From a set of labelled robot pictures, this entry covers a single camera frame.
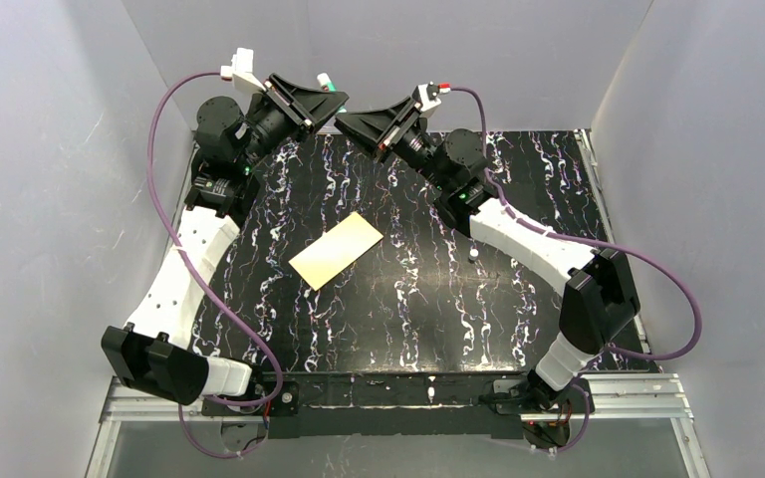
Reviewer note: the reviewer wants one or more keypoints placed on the cream envelope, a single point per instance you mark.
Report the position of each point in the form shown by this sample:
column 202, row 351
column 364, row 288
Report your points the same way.
column 335, row 251

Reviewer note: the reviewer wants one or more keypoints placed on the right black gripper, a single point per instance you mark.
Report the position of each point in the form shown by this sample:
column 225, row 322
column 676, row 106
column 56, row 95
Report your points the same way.
column 399, row 125

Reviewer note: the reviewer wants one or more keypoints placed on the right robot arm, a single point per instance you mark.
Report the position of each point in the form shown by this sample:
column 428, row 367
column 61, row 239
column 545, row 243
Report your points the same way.
column 595, row 283

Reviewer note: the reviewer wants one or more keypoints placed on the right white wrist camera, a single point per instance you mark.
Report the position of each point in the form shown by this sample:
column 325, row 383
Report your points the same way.
column 428, row 96

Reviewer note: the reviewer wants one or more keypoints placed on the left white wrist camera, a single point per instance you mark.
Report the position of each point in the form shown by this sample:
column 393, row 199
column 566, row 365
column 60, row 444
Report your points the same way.
column 240, row 72

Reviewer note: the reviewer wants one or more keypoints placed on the aluminium table frame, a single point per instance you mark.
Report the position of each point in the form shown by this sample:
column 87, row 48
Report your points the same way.
column 404, row 340

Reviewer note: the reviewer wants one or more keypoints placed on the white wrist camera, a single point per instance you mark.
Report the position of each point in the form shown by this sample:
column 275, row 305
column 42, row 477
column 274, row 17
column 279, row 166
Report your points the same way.
column 428, row 96
column 240, row 72

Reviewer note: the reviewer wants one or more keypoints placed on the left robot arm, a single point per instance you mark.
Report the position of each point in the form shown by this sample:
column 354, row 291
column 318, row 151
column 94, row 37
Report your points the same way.
column 150, row 352

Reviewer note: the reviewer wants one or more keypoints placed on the green white glue stick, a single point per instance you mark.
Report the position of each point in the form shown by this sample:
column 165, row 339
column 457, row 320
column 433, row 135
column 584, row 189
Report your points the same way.
column 325, row 82

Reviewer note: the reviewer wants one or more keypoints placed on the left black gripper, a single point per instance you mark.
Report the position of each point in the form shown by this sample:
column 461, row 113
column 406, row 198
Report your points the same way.
column 287, row 105

